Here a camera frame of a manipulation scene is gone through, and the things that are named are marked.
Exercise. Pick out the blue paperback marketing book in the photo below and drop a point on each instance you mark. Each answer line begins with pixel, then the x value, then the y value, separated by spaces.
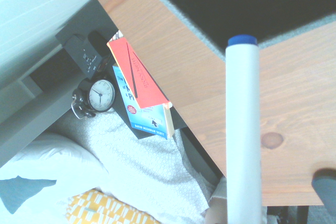
pixel 147 119

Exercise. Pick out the grey bed headboard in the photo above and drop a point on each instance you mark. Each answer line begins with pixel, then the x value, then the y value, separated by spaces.
pixel 23 119

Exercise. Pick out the white circle patterned duvet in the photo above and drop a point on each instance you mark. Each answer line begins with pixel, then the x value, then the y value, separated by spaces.
pixel 147 166

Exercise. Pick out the white marker blue cap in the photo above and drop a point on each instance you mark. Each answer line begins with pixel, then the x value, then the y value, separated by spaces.
pixel 242 129

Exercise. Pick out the wooden desk black frame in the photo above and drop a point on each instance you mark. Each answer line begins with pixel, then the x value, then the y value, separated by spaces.
pixel 183 51

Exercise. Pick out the grey blue pillow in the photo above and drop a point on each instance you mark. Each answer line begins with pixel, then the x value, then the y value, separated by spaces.
pixel 21 191

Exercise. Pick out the yellow white patterned pillow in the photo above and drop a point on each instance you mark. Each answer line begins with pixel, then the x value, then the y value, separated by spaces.
pixel 105 209

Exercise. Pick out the black nightstand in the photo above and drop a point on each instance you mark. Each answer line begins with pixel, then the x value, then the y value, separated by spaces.
pixel 147 125

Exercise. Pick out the striped patterned book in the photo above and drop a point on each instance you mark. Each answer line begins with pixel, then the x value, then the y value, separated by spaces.
pixel 117 36

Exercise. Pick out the black analog alarm clock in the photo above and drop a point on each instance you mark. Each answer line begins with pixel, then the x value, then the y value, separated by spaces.
pixel 99 95

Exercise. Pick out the red sticky notes book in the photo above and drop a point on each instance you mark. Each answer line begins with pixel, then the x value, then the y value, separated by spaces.
pixel 147 82

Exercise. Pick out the black power adapter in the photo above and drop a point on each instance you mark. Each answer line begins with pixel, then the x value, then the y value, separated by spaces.
pixel 78 51

